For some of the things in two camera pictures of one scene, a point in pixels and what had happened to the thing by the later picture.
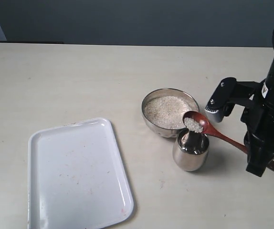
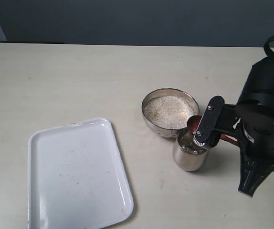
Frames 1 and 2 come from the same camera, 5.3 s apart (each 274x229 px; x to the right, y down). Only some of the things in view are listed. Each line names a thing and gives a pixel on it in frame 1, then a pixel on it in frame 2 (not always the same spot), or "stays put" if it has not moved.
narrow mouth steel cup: x=190 y=150 stays put
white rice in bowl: x=168 y=111 stays put
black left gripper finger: x=222 y=98 → x=207 y=132
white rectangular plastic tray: x=76 y=179 stays put
